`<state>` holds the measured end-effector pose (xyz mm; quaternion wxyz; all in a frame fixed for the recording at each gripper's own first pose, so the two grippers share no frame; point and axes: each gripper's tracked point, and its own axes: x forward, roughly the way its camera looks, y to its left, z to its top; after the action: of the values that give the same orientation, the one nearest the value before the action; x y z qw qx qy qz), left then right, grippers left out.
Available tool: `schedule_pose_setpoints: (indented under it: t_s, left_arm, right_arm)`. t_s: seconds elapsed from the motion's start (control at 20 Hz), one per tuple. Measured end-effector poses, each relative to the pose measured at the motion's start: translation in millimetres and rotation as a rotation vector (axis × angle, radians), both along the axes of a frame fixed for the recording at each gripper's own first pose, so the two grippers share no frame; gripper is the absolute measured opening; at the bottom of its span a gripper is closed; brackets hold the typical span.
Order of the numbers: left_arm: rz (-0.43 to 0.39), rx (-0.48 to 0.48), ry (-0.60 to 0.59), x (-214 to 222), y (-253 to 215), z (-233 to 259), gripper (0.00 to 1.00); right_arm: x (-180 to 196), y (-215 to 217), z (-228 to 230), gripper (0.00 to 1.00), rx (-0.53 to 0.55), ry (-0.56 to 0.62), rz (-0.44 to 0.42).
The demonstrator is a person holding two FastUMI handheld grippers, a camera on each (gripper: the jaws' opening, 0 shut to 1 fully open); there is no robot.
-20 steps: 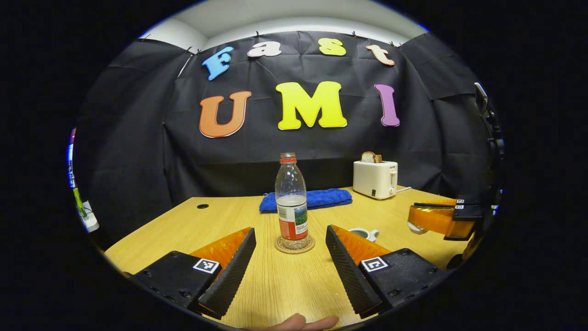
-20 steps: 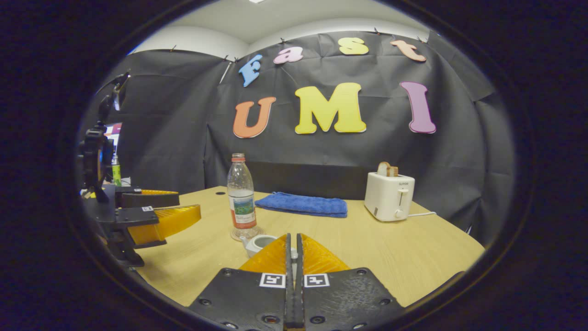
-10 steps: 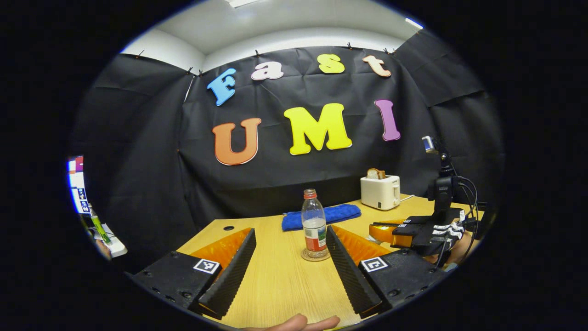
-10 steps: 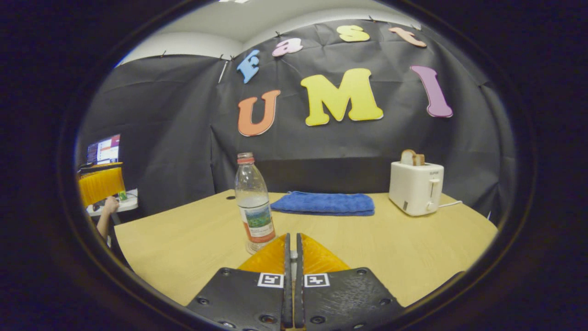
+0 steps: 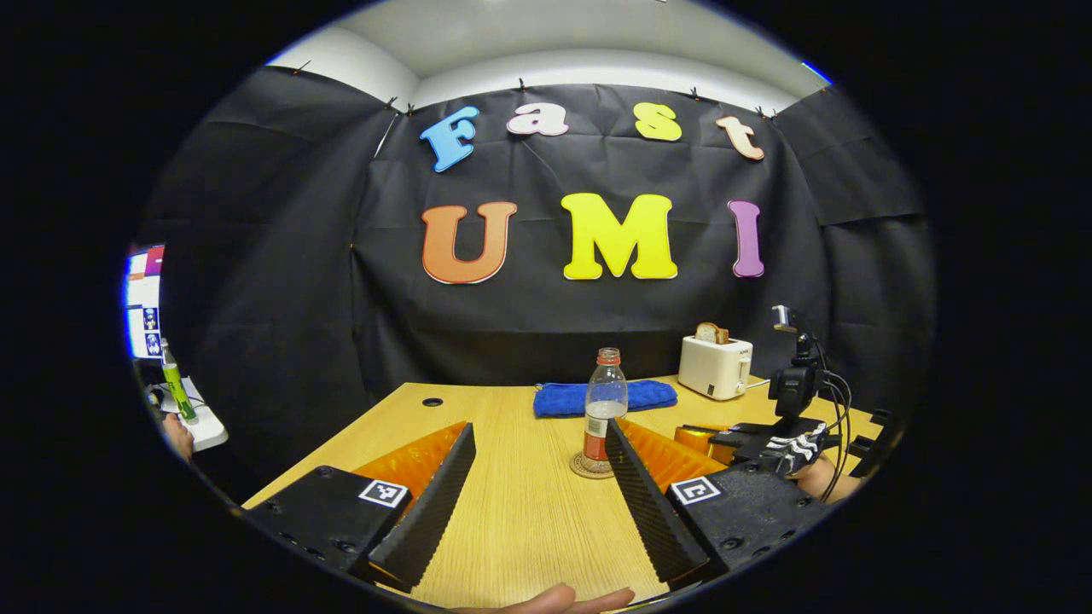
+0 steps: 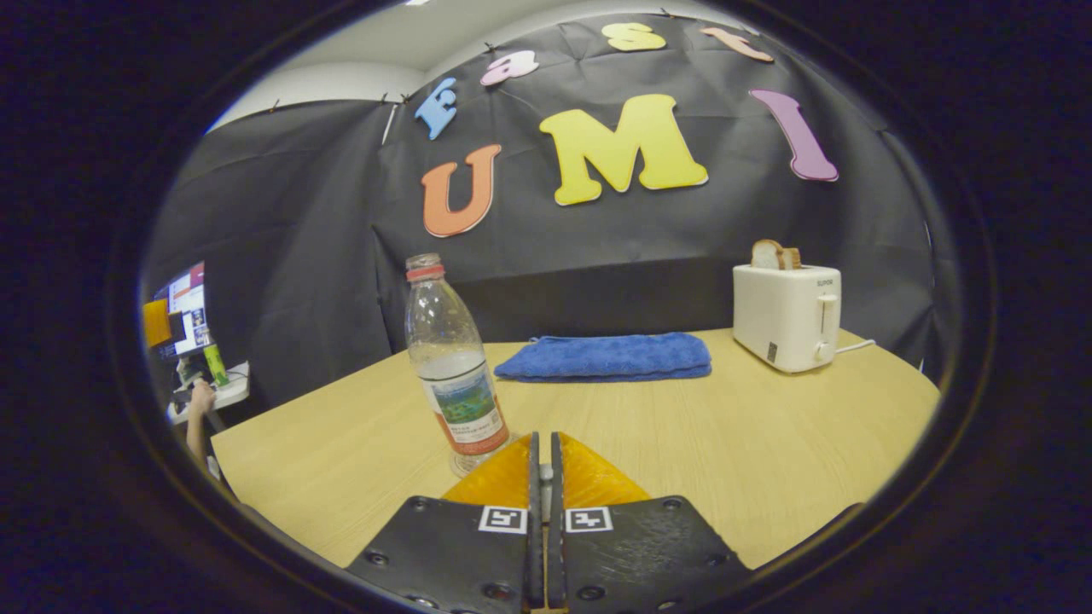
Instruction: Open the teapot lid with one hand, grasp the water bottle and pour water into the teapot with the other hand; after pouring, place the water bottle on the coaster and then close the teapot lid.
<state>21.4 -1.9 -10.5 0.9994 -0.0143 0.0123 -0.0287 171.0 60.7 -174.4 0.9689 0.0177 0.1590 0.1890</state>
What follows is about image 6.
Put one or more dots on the white side shelf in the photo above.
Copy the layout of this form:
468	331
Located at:
230	388

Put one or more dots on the white toaster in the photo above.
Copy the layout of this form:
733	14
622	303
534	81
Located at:
781	315

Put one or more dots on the black backdrop cloth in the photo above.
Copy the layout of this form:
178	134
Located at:
682	247

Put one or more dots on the blue towel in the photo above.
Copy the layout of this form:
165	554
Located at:
606	356

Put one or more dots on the green bottle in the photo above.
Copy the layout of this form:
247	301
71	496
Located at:
215	365

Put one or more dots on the computer monitor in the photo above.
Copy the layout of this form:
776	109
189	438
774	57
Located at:
189	298

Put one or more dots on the clear plastic water bottle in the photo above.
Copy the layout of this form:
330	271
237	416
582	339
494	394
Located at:
448	341

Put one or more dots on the pale bread slice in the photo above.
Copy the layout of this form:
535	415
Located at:
766	256

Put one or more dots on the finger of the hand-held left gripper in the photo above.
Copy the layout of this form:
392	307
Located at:
156	322

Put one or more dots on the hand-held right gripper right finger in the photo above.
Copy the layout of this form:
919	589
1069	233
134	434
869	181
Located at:
631	554

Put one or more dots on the brown bread slice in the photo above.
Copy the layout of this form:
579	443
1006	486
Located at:
792	258

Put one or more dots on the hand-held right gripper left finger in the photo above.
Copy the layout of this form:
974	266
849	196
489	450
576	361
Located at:
461	554

